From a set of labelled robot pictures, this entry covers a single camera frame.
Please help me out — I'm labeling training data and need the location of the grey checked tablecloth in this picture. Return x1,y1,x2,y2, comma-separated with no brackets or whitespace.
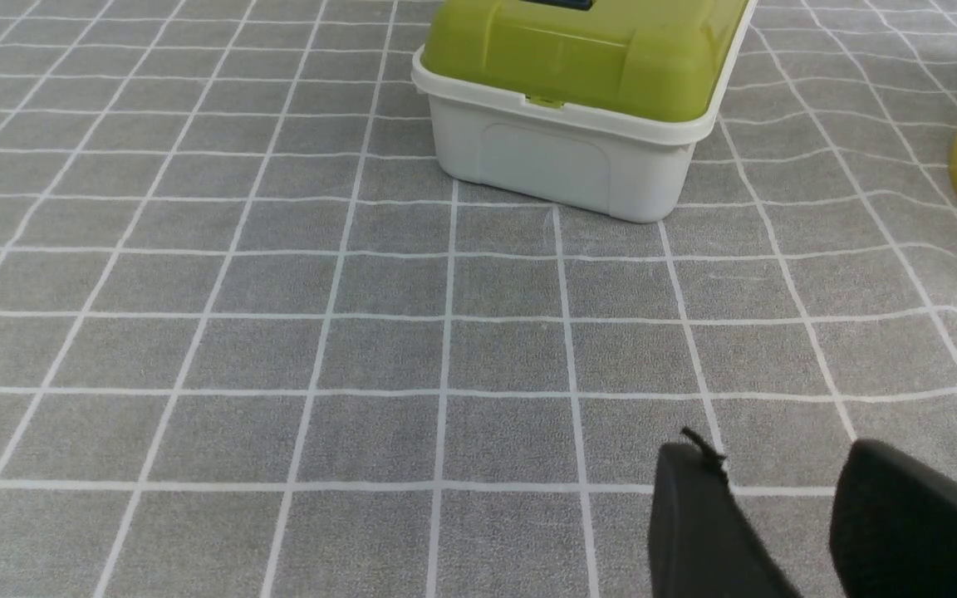
0,1,957,597

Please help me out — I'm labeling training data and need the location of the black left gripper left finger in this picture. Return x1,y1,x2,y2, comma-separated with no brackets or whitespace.
648,428,800,597

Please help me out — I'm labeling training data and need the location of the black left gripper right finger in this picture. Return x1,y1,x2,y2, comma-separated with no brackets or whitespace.
829,439,957,597

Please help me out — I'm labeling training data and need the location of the white box green lid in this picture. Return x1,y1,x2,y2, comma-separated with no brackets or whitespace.
411,1,756,223

